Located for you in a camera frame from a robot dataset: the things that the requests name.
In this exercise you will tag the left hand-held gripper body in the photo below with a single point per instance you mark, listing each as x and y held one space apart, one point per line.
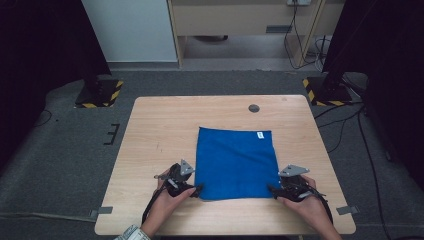
176 183

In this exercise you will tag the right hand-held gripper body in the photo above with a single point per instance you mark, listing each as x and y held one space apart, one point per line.
293 186

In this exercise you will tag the blue towel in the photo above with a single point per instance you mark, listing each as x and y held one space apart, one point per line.
235 163

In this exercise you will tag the person's left hand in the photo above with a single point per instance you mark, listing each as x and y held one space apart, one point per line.
165 206

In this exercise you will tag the person's right hand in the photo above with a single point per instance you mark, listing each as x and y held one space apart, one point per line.
311 208

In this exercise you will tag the grey tape strip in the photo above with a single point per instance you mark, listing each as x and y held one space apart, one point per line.
346 210
103 210

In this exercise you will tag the grey round table grommet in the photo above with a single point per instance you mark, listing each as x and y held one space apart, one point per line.
254 108

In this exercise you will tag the striped black stand base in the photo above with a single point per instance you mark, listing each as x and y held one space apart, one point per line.
328 93
100 95

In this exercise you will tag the black curtain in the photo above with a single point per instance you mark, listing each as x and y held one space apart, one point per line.
390 66
40 50

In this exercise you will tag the white panel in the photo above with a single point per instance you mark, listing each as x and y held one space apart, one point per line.
130 30

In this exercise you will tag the light wooden cabinet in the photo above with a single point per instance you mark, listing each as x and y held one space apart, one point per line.
233 18

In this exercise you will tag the white power strip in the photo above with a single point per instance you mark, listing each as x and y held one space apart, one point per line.
299 2

